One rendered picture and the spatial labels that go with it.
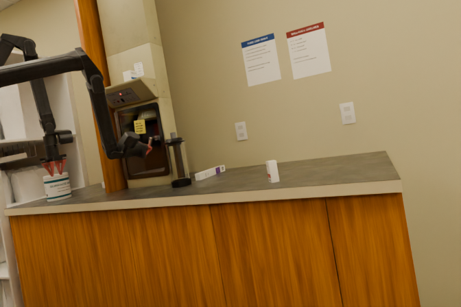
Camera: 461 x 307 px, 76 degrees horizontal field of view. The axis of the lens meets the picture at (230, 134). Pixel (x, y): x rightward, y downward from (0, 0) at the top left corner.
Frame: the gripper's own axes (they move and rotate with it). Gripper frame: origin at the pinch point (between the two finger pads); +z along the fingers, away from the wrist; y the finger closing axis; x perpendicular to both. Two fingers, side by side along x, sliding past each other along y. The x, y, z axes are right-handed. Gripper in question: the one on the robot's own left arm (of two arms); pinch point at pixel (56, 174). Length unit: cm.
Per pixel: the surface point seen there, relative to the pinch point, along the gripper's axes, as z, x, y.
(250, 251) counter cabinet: 40, -96, 5
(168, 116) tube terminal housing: -20, -45, 38
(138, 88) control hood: -36, -40, 25
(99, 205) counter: 17.7, -24.1, 1.7
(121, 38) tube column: -68, -27, 33
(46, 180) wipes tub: 3.7, 26.8, 12.0
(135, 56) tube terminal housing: -55, -35, 33
